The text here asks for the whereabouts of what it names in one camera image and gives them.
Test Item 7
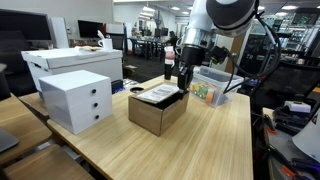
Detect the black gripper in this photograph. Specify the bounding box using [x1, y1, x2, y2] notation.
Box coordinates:
[177, 47, 206, 90]

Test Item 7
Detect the brown cardboard box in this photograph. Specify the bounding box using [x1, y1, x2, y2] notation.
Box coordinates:
[128, 83, 189, 136]

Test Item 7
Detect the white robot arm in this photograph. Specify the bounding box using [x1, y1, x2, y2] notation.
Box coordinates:
[176, 0, 259, 93]

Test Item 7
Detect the large white storage box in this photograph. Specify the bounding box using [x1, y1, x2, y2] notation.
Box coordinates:
[21, 48, 123, 97]

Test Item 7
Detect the clear plastic bin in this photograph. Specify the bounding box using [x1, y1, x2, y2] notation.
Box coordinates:
[189, 66, 244, 107]

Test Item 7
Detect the black bottle with red-white label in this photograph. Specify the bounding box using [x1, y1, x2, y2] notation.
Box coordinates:
[164, 46, 175, 80]

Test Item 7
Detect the orange toy block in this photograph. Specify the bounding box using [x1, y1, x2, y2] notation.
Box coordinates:
[205, 93, 214, 104]

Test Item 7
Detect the white mug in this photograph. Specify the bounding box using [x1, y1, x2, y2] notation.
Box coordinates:
[97, 30, 113, 52]

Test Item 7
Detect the black mesh office chair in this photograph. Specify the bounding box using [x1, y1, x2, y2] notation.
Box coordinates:
[250, 61, 320, 113]

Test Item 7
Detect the black monitor in background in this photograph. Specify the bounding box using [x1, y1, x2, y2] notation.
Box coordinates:
[78, 20, 103, 38]

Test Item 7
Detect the white three-drawer cabinet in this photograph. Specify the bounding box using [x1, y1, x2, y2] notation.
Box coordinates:
[39, 70, 112, 134]

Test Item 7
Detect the white device with yellow stripe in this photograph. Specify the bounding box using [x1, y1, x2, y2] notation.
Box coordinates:
[284, 101, 311, 113]

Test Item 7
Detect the white paper sheet right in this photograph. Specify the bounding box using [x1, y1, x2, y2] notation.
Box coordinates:
[292, 110, 320, 163]

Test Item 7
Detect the black computer monitor left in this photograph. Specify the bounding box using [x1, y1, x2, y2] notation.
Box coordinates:
[0, 9, 53, 48]

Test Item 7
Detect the wooden side table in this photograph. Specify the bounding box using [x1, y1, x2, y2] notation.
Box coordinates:
[0, 95, 52, 164]

